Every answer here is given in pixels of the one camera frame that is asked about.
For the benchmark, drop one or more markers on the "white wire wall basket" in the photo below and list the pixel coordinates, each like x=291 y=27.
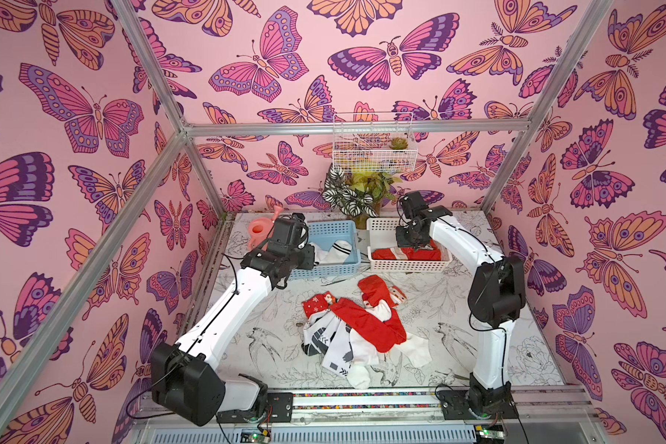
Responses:
x=363 y=144

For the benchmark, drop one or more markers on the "red snowflake sock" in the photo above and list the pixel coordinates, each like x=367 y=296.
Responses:
x=319 y=303

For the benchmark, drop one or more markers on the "potted green leafy plant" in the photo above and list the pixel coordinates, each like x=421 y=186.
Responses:
x=359 y=195

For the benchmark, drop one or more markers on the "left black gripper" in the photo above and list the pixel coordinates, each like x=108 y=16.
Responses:
x=308 y=252

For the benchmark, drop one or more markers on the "plain white sock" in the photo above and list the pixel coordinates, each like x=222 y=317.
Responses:
x=415 y=352

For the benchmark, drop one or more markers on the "white plastic basket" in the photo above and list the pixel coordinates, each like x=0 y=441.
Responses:
x=381 y=234

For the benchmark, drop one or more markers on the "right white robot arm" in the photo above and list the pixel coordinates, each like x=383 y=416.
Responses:
x=496 y=297

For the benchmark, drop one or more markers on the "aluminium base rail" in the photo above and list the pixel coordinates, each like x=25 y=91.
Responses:
x=552 y=414

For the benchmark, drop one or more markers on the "pink watering can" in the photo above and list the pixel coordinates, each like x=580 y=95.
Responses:
x=259 y=229

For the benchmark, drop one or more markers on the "light blue plastic basket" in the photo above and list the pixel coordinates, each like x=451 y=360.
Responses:
x=324 y=234

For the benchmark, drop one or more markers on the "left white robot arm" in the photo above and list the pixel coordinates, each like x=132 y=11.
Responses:
x=184 y=373

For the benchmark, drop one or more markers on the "small succulent in basket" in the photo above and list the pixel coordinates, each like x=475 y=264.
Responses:
x=399 y=143

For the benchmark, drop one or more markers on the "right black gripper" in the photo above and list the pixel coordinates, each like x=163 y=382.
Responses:
x=413 y=240

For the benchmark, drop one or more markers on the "white sock black stripes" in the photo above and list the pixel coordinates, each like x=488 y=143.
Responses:
x=341 y=251

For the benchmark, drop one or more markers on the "white sock chevron pattern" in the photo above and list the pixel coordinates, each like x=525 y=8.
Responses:
x=328 y=336

